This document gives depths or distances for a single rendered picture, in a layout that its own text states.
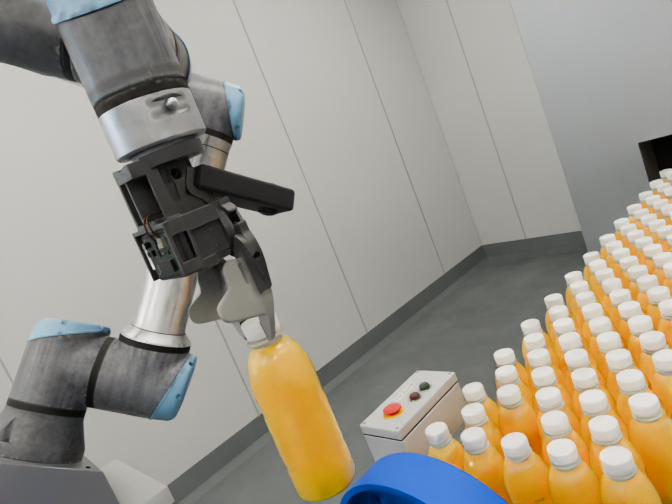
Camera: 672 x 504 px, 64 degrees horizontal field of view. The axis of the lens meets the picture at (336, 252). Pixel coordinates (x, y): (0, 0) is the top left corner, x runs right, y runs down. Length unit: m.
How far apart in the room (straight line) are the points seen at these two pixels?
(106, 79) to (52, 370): 0.79
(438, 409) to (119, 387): 0.63
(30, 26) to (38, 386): 0.75
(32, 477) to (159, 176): 0.78
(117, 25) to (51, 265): 2.83
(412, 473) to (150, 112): 0.47
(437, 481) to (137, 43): 0.53
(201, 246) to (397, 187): 4.39
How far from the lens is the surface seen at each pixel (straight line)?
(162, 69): 0.53
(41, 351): 1.24
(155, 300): 1.18
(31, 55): 0.70
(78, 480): 1.22
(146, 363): 1.18
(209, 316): 0.59
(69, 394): 1.23
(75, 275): 3.34
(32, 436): 1.23
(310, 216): 4.14
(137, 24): 0.54
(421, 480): 0.65
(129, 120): 0.52
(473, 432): 0.94
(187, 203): 0.54
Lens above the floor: 1.60
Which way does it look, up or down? 10 degrees down
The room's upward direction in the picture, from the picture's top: 22 degrees counter-clockwise
